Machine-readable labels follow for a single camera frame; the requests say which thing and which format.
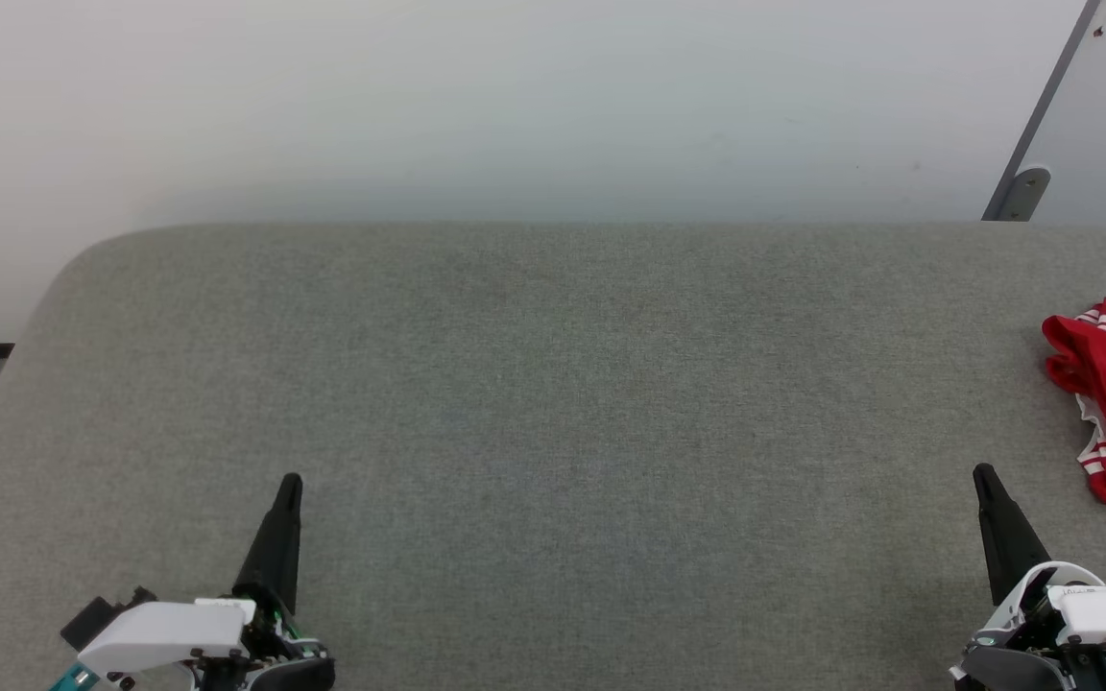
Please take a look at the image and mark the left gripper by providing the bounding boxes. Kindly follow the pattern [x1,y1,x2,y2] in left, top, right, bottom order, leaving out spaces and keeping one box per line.
[77,471,337,691]

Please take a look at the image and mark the grey metal post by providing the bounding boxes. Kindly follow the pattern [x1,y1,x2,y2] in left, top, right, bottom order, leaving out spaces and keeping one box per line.
[982,0,1106,223]

